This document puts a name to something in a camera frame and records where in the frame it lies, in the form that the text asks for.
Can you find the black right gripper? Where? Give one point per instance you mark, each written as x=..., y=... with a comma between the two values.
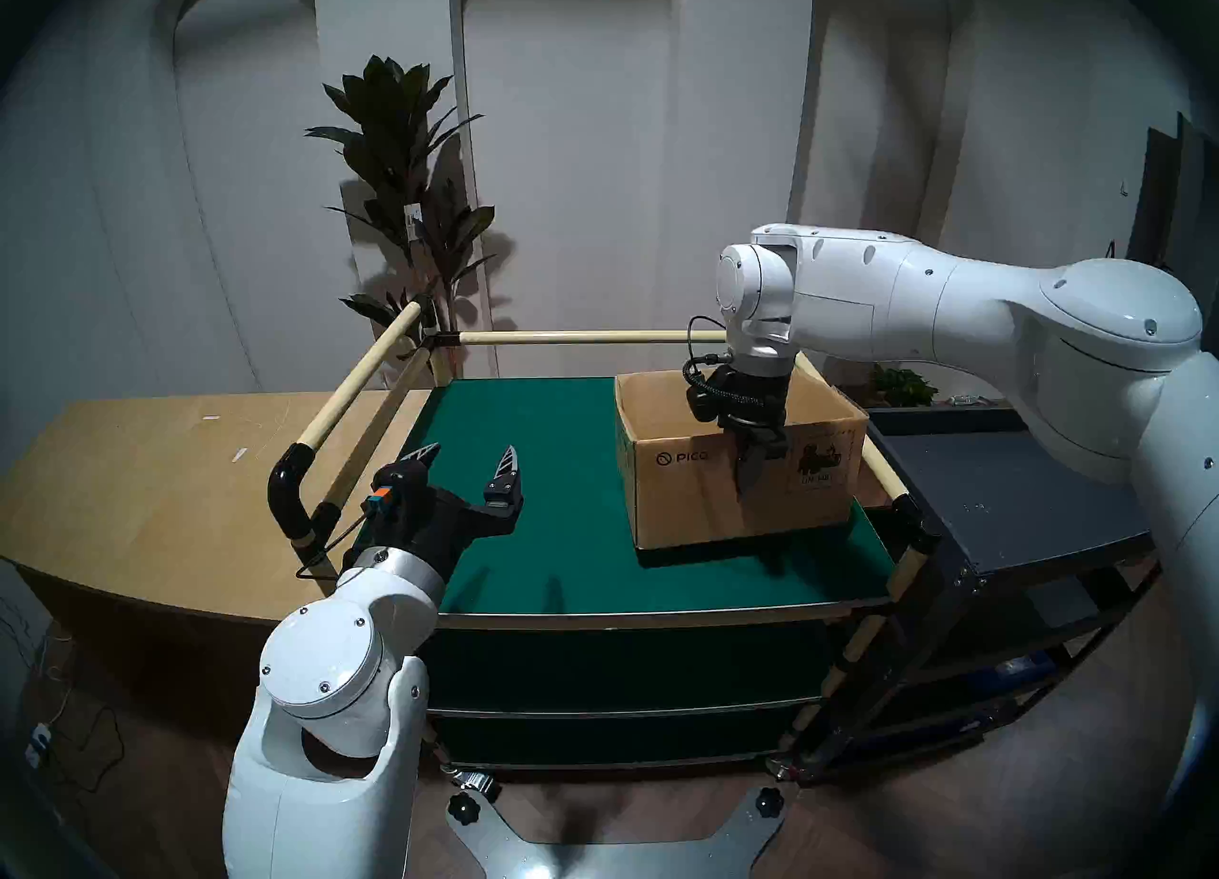
x=752, y=401

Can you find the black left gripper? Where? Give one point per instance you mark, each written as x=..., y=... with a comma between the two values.
x=433, y=534

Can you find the brown cardboard storage box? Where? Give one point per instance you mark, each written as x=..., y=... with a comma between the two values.
x=686, y=496

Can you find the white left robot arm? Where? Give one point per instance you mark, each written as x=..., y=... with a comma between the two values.
x=324, y=668

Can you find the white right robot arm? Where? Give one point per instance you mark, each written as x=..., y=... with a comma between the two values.
x=952, y=296

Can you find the blue storage box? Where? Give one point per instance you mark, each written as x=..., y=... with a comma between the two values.
x=1019, y=670

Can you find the green topped work table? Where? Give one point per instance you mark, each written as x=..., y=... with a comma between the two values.
x=533, y=544

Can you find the small green potted plant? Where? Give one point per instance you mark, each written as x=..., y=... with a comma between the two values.
x=900, y=384

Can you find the black metal utility cart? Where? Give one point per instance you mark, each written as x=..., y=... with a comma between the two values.
x=1000, y=496

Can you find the silver caster wheel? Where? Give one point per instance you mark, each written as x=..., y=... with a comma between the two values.
x=473, y=782

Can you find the small caster wheel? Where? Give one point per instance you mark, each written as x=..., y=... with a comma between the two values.
x=783, y=769

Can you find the curved light wooden table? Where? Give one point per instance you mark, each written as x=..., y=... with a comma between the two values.
x=143, y=496

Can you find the black star knob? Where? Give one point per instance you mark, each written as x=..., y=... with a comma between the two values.
x=463, y=808
x=768, y=801

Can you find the tall dark green plant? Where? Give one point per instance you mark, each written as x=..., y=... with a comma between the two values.
x=390, y=115

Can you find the white floor power strip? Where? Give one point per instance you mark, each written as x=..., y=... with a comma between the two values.
x=38, y=746

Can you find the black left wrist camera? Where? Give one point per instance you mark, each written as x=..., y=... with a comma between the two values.
x=408, y=487

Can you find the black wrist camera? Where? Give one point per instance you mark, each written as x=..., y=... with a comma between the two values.
x=408, y=487
x=703, y=403

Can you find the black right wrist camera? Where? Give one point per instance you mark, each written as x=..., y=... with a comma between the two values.
x=703, y=403

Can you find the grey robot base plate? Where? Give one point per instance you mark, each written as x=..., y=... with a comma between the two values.
x=609, y=863

